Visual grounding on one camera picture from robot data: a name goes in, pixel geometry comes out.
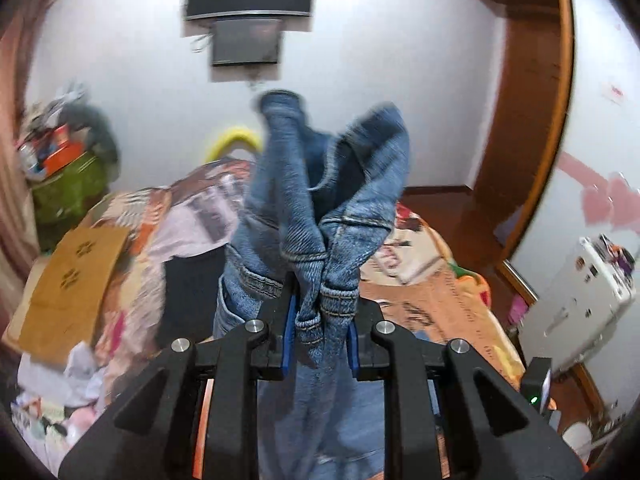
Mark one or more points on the brown cardboard sheet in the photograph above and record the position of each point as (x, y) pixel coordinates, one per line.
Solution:
(85, 270)

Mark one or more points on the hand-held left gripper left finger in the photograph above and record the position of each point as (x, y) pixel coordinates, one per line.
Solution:
(287, 340)

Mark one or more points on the orange box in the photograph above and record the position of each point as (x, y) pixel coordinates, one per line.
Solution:
(62, 156)

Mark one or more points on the white appliance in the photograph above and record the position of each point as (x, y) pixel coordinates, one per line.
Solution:
(575, 305)

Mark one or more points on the striped pink curtain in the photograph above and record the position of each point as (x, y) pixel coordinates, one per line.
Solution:
(15, 185)

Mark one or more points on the printed blanket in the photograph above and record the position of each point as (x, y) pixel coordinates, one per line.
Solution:
(425, 305)

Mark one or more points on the green storage box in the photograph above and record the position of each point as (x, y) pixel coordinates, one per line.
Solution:
(65, 200)

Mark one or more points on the beige board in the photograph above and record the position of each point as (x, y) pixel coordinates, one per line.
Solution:
(45, 335)

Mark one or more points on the pile of clothes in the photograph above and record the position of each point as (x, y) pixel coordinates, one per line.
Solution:
(55, 105)

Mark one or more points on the yellow curved bed rail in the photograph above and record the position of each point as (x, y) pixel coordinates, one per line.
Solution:
(232, 136)

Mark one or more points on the black folded cloth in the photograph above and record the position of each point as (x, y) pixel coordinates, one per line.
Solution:
(190, 295)

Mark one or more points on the blue denim pants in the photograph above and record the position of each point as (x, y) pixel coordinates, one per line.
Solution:
(300, 185)

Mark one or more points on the small black monitor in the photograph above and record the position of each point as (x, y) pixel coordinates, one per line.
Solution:
(246, 42)

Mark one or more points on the brown wooden door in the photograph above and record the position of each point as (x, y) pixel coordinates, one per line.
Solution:
(525, 135)

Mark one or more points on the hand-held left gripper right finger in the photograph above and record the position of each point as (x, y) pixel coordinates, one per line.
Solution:
(352, 350)

